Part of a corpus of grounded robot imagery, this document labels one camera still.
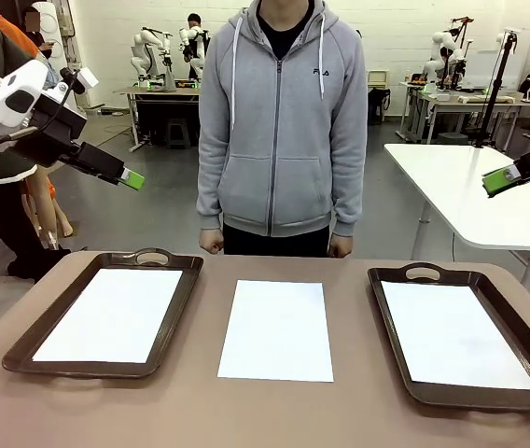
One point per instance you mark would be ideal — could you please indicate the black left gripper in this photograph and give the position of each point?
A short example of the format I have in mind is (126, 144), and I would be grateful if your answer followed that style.
(59, 135)

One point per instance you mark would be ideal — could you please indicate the white A4 paper sheet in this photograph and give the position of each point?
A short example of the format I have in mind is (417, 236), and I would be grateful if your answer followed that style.
(111, 312)
(451, 336)

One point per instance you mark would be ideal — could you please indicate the white A4 paper stack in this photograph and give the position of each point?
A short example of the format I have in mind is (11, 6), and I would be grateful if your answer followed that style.
(275, 331)

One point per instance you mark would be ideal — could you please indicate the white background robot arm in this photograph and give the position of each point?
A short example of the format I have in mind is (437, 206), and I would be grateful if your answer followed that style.
(185, 37)
(440, 39)
(146, 44)

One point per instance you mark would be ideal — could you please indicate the person's right forearm grey sleeve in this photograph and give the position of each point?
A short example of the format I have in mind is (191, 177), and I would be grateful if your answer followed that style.
(210, 196)

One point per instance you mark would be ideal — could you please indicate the person's left forearm grey sleeve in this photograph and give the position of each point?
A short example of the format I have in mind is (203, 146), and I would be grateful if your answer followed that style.
(351, 200)

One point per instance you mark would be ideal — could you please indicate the person's right hand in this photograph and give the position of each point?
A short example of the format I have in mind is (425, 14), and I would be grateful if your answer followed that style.
(211, 242)

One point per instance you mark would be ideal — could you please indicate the person's left hand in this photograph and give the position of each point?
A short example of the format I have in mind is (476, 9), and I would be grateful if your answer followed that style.
(340, 246)

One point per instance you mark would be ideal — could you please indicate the white table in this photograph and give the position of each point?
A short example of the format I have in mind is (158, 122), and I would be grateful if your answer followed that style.
(456, 186)

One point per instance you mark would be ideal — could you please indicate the dark grey round base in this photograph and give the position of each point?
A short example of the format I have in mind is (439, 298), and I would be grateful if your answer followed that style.
(451, 138)

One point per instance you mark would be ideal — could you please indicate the black stool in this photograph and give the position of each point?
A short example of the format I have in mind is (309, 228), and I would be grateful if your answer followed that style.
(178, 123)

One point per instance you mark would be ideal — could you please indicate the long grey workbench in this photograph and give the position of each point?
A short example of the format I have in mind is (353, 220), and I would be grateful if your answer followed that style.
(470, 107)

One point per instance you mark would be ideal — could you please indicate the pale wooden board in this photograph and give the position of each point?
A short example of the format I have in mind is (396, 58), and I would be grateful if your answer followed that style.
(484, 99)

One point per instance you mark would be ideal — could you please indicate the grey background workbench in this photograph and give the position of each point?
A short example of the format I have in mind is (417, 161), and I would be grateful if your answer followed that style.
(153, 92)

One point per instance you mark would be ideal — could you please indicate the thin black stand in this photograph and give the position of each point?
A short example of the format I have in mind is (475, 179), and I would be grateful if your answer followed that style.
(169, 46)

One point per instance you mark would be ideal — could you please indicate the brown plastic serving tray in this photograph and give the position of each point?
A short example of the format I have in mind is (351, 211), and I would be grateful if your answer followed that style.
(174, 312)
(479, 397)

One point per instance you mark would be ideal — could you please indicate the black bag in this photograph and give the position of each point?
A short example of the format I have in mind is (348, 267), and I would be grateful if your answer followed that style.
(379, 105)

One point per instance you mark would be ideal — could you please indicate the beige cabinet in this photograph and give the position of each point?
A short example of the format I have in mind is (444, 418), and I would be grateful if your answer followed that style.
(379, 79)

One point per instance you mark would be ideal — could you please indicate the person in grey hoodie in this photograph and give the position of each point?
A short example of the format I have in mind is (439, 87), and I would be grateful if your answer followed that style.
(283, 140)

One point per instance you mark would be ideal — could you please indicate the person holding phone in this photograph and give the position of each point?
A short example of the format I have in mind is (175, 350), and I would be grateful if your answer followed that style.
(43, 49)

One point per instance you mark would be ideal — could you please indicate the background person in black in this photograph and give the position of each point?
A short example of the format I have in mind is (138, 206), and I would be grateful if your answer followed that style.
(194, 21)

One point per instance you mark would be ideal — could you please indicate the person in orange top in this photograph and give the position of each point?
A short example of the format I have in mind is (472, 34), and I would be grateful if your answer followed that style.
(13, 28)

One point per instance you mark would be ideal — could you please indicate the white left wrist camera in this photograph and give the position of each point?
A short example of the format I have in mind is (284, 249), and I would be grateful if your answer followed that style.
(89, 79)

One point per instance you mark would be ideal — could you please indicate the black orange tripod frame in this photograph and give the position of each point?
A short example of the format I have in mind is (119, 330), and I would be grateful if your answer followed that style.
(455, 74)

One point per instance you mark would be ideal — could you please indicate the black camera stand pole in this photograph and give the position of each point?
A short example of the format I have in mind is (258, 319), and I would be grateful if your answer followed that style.
(509, 44)

